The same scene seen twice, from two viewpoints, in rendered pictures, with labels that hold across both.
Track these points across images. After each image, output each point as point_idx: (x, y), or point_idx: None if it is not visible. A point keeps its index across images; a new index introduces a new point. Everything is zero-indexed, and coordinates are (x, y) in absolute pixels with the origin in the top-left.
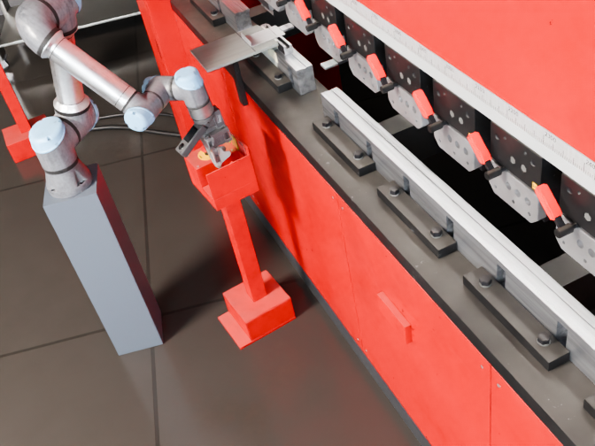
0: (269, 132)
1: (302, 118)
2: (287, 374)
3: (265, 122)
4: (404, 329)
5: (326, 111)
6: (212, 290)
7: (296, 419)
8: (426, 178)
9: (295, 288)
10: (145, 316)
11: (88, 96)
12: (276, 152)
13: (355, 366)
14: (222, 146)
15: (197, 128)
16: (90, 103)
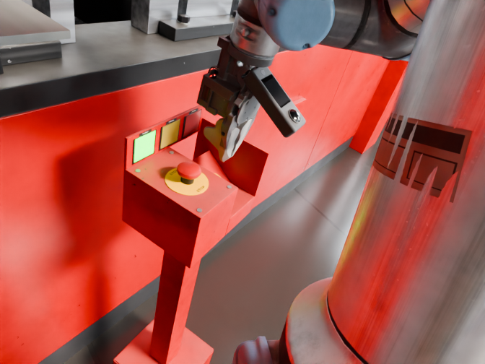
0: (92, 132)
1: (145, 45)
2: (235, 315)
3: (79, 124)
4: (305, 102)
5: (158, 13)
6: None
7: (276, 293)
8: None
9: (107, 347)
10: None
11: (300, 295)
12: (105, 157)
13: (208, 261)
14: (208, 127)
15: (270, 74)
16: (273, 341)
